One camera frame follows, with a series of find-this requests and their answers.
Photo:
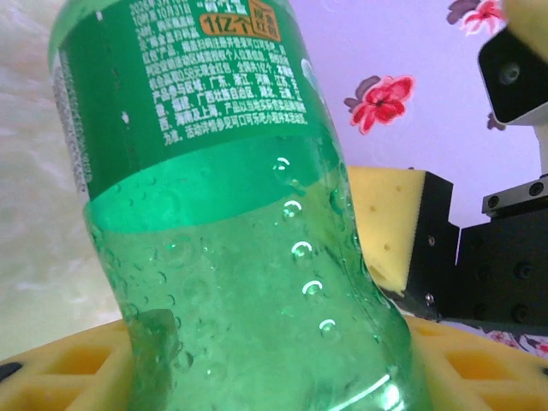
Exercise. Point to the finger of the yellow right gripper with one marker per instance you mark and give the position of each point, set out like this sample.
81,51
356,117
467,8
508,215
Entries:
528,19
398,222

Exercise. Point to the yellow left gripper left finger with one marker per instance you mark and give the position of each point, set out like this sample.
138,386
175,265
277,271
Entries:
64,377

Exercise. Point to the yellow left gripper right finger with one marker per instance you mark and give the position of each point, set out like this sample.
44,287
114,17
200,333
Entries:
484,377

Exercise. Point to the green plastic bottle yellow cap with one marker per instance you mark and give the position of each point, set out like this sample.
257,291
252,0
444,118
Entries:
214,257

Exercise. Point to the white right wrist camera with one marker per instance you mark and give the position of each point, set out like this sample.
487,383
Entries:
514,77

